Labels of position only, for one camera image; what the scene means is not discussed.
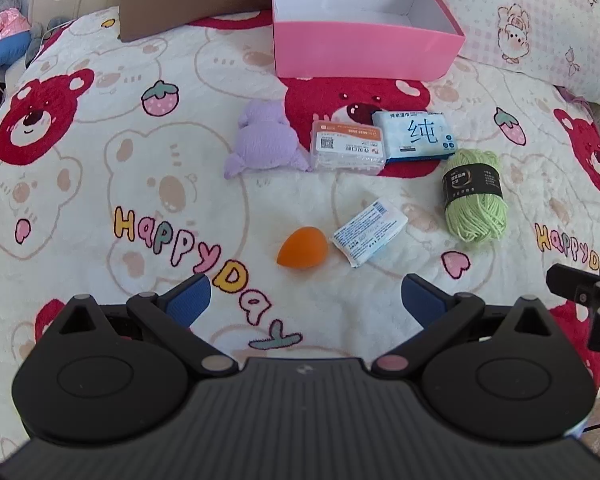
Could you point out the pink checked pillow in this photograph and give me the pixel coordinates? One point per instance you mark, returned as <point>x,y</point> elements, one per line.
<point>530,20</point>

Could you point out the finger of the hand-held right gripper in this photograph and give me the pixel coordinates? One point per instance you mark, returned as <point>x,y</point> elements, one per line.
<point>565,280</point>

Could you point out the orange makeup sponge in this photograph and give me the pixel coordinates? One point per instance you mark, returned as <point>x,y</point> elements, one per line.
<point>300,247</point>

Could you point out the bear printed blanket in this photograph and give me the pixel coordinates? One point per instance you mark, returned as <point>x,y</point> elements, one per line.
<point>130,185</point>

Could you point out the small white wipes packet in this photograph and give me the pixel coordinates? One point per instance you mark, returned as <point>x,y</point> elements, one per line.
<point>370,232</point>

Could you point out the green yarn ball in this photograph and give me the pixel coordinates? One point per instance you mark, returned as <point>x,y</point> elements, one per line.
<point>472,215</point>

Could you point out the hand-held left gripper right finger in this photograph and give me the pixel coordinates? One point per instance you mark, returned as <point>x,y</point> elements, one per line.
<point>422,300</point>

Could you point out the clear plastic floss pick box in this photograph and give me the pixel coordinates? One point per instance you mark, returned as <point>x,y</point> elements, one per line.
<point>347,155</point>

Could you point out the pink cardboard box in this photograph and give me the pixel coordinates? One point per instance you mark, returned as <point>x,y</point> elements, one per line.
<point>360,45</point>

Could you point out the purple plush toy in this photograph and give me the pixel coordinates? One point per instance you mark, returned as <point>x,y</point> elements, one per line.
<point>265,140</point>

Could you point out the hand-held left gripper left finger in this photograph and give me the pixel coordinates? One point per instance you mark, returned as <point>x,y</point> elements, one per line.
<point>190,300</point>

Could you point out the blue white wet wipes pack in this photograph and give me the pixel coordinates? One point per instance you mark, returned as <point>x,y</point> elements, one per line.
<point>415,135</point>

